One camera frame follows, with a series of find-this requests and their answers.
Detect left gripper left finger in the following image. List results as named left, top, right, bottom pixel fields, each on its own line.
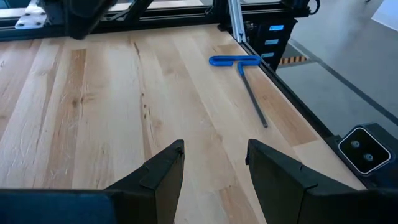
left=0, top=139, right=185, bottom=224

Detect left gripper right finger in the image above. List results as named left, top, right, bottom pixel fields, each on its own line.
left=244, top=138, right=398, bottom=224

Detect blue T-handle hex key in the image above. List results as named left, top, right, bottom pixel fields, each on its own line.
left=208, top=55, right=269, bottom=129

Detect black box blue labels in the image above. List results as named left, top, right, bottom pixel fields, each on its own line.
left=244, top=17, right=299, bottom=72

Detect silver frame bracket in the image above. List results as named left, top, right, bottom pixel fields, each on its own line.
left=228, top=0, right=248, bottom=44

